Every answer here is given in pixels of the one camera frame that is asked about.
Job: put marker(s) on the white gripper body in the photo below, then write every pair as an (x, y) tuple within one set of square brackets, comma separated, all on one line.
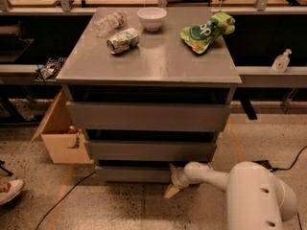
[(180, 179)]

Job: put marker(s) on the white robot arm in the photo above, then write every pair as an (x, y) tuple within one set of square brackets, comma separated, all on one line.
[(256, 199)]

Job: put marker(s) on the tray of small parts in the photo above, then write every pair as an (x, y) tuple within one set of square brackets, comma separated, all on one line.
[(49, 70)]

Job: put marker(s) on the grey bottom drawer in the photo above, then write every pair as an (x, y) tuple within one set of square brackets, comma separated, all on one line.
[(134, 174)]

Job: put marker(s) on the white and orange sneaker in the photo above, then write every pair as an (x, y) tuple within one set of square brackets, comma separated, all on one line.
[(9, 190)]

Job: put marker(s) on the green chip bag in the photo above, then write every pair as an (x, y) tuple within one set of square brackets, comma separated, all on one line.
[(200, 37)]

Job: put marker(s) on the open cardboard box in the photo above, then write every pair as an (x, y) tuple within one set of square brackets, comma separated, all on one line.
[(63, 140)]

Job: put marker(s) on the clear hand sanitizer bottle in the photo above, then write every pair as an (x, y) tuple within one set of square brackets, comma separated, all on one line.
[(281, 62)]

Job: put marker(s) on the white ceramic bowl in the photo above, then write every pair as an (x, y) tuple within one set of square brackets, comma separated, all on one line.
[(151, 17)]

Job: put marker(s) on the grey top drawer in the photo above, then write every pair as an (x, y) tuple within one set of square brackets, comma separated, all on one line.
[(149, 116)]

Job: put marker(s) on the grey middle drawer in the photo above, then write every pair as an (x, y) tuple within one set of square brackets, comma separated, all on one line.
[(149, 151)]

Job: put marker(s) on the crushed green soda can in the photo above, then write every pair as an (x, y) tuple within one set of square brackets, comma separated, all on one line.
[(123, 41)]

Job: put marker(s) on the black foot pedal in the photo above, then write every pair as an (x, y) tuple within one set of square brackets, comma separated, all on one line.
[(263, 164)]

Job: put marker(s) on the clear plastic water bottle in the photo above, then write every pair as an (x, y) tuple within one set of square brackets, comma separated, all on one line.
[(110, 22)]

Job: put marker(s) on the grey three-drawer cabinet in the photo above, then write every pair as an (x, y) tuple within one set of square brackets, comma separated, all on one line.
[(161, 69)]

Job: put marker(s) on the grey drawer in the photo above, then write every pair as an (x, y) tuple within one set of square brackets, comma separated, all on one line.
[(134, 174), (149, 116), (149, 151)]

